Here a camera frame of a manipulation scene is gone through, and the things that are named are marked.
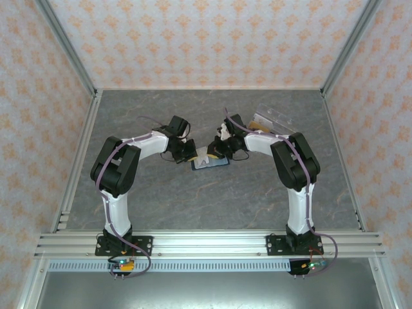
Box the grey metal panel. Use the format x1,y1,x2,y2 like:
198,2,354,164
35,272,384,309

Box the aluminium frame post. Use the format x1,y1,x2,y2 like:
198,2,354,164
321,0,382,97
33,0,99,97

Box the slotted grey cable duct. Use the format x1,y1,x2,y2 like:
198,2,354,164
47,259,368,273

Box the aluminium frame leg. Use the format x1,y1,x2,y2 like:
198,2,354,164
17,257,49,309
368,257,402,309

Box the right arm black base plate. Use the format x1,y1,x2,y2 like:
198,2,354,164
265,234,323,257

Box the aluminium table side rail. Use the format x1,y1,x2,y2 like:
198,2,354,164
50,89,104,233
321,89,368,233

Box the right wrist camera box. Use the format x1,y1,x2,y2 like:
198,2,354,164
216,124,233,141

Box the clear acrylic card box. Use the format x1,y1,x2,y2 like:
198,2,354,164
247,102,295,133

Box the navy blue card holder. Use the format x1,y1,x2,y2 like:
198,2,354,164
190,153,232,172

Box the aluminium mounting rail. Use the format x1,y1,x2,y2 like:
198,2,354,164
33,230,386,258

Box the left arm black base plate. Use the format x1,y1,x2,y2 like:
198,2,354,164
95,236,154,257

